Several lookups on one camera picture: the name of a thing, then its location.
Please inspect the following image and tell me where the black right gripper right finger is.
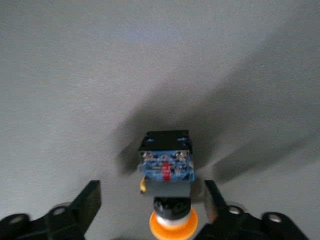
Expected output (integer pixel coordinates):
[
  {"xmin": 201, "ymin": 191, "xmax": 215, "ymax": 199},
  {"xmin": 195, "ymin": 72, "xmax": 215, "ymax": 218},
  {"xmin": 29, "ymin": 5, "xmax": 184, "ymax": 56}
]
[{"xmin": 204, "ymin": 179, "xmax": 228, "ymax": 224}]

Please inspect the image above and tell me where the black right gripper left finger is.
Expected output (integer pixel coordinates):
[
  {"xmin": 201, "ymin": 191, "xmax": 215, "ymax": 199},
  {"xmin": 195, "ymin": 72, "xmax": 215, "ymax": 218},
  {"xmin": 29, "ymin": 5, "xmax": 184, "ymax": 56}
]
[{"xmin": 70, "ymin": 180, "xmax": 102, "ymax": 234}]

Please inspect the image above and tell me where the yellow mushroom push button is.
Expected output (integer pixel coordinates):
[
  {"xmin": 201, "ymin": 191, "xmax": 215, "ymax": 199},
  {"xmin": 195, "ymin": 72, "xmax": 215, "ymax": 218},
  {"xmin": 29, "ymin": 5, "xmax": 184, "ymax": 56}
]
[{"xmin": 136, "ymin": 129, "xmax": 200, "ymax": 240}]

